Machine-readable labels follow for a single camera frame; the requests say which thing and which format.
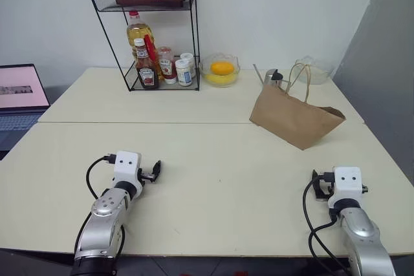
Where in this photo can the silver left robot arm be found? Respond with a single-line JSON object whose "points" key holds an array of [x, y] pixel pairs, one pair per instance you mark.
{"points": [[103, 221]]}

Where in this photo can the cooking oil bottle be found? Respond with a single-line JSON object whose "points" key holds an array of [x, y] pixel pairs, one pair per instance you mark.
{"points": [[136, 32]]}

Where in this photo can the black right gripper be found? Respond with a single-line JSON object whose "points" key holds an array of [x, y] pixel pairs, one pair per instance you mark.
{"points": [[326, 189]]}

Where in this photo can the yellow lemon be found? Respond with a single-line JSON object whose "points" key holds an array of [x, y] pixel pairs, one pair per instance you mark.
{"points": [[222, 68]]}

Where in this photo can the squeeze Heinz ketchup bottle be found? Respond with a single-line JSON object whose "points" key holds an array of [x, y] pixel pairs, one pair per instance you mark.
{"points": [[165, 66]]}

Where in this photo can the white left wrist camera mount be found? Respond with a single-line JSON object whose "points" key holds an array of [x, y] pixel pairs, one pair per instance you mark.
{"points": [[126, 172]]}

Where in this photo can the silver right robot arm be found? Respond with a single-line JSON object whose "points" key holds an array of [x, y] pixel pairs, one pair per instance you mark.
{"points": [[365, 234]]}

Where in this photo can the silver metal watering can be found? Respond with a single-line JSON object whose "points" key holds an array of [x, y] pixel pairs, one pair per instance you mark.
{"points": [[271, 79]]}

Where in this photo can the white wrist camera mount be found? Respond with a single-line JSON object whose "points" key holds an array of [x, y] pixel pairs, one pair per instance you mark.
{"points": [[126, 172], [346, 185]]}

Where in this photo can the glass Heinz ketchup bottle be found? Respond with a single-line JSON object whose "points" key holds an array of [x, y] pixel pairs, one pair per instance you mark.
{"points": [[147, 72]]}

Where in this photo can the clear glass bowl with fruit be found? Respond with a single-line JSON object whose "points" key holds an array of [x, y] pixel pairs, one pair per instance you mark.
{"points": [[208, 77]]}

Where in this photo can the clear empty glass bowl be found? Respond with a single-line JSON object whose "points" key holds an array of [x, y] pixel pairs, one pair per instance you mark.
{"points": [[318, 74]]}

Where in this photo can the grey laptop with pink screen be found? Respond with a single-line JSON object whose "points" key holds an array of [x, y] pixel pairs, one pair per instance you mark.
{"points": [[19, 95]]}

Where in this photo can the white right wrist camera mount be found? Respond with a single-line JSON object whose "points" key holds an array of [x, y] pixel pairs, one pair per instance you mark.
{"points": [[346, 185]]}

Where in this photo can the white seasoning jar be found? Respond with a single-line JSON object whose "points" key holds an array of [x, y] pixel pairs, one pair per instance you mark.
{"points": [[191, 61]]}

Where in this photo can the white jar with blue label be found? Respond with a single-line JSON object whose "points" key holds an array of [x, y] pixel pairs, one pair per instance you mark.
{"points": [[183, 74]]}

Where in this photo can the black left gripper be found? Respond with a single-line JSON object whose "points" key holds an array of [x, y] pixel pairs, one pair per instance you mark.
{"points": [[146, 176]]}

